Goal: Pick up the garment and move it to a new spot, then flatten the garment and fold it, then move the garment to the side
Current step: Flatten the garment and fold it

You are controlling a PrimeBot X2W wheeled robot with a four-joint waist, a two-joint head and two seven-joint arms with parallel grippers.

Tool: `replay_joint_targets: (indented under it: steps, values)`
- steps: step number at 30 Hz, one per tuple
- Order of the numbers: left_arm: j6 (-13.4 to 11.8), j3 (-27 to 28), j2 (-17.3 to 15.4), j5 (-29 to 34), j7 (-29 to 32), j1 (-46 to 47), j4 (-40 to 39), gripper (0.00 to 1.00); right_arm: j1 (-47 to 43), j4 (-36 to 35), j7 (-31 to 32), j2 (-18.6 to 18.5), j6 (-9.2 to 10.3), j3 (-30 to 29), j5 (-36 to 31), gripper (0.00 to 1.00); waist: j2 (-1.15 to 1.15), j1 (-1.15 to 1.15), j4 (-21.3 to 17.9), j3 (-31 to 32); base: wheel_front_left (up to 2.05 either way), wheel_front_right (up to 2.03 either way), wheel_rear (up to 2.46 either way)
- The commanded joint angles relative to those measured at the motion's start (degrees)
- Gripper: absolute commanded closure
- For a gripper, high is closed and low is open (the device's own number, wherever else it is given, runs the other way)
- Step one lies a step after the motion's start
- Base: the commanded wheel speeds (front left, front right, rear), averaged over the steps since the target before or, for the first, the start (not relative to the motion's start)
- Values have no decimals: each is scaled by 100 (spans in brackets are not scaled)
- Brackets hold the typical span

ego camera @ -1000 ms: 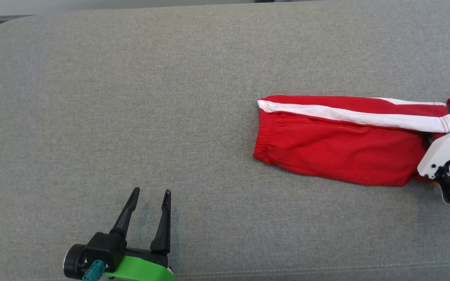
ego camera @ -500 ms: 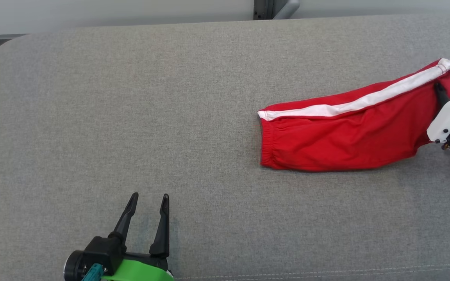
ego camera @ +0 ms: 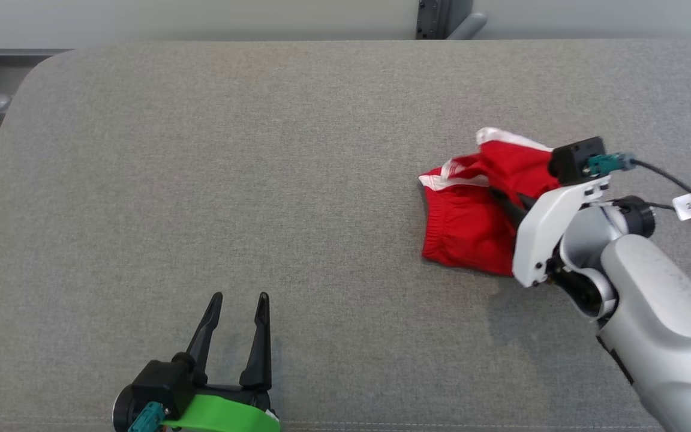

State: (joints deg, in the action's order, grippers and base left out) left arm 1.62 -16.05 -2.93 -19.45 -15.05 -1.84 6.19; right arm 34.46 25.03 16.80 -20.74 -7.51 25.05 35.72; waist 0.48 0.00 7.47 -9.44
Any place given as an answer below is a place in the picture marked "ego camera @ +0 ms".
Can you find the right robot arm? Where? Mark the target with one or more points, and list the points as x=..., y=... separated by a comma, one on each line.
x=663, y=300

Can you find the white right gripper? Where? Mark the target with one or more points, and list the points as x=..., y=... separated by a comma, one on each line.
x=540, y=240

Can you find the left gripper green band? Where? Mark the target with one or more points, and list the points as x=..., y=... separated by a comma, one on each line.
x=225, y=417

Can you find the red shorts white stripes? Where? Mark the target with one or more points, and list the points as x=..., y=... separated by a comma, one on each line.
x=465, y=228

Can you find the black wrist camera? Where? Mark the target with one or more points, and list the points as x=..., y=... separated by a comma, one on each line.
x=573, y=159
x=162, y=384

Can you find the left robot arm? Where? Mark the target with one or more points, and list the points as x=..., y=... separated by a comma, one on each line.
x=120, y=414

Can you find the grey round leg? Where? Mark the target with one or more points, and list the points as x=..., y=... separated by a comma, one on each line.
x=471, y=25

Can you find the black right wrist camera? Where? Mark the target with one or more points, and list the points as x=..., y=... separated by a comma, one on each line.
x=573, y=159

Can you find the dark metal post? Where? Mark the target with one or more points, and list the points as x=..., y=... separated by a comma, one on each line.
x=435, y=18

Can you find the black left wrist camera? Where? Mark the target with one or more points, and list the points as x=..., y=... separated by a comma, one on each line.
x=162, y=384

